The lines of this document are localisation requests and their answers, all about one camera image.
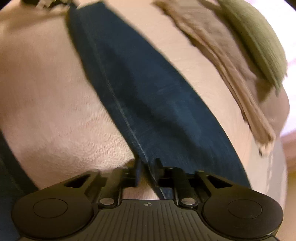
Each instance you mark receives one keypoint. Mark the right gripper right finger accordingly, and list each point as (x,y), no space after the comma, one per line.
(176,180)

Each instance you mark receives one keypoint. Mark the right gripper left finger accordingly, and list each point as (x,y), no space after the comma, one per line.
(119,179)

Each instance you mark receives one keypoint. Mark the dark blue denim jeans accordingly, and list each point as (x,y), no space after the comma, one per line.
(155,110)

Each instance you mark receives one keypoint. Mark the pink grey striped bedspread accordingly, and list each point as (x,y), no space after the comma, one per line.
(57,127)

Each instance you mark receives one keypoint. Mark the folded beige blanket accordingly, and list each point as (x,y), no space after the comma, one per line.
(207,27)

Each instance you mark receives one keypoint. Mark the green knitted cushion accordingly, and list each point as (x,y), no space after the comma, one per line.
(260,39)

